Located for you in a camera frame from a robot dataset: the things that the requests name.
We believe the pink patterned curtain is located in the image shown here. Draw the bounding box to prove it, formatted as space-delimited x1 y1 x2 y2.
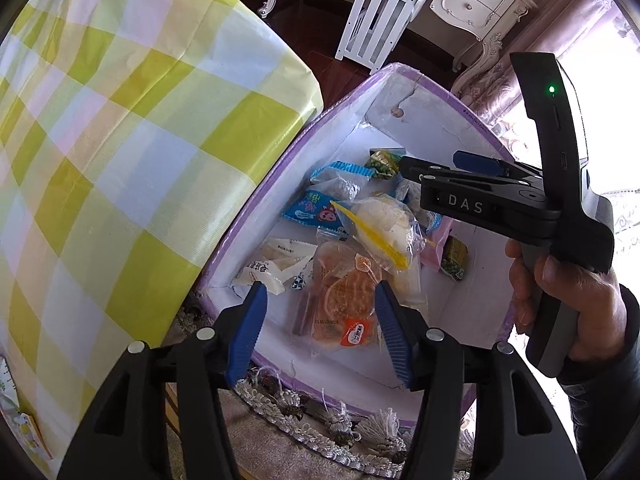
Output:
470 0 640 241

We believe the tasselled beige throw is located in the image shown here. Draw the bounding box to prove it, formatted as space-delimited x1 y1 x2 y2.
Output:
170 305 476 480

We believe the white bun packet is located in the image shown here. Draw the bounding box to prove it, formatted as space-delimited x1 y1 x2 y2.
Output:
332 195 431 273

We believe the white clear-window bread packet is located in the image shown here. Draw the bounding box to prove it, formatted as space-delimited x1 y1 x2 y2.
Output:
230 236 318 295

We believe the person's right forearm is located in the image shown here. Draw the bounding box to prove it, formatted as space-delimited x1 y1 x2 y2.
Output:
557 285 640 480

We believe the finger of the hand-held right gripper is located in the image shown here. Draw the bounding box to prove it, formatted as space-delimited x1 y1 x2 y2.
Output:
451 150 545 179
398 155 523 190

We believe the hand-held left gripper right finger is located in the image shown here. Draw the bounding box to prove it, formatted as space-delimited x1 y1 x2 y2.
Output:
374 280 583 480

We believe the pale printed box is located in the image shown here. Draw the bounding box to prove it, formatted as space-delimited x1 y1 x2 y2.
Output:
0 355 53 461

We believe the white slatted stool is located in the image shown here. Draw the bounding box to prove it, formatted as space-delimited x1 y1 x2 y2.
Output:
335 0 431 76

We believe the yellow green checked tablecloth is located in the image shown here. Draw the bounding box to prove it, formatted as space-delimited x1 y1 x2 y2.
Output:
0 0 323 480

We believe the blue cartoon snack packet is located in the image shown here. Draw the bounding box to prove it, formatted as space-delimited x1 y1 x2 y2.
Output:
281 160 377 235

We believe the purple storage box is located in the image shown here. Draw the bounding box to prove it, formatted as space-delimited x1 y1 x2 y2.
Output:
195 62 521 433

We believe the pink snack packet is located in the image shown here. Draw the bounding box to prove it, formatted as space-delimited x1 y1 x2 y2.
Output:
420 215 453 271

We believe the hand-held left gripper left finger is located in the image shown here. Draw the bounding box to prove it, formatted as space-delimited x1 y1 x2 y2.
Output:
57 281 269 480

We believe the red label cake packet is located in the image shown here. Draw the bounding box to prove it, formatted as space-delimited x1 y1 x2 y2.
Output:
310 240 428 358

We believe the person's right hand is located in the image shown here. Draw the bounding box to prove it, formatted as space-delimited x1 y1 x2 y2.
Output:
504 240 626 363

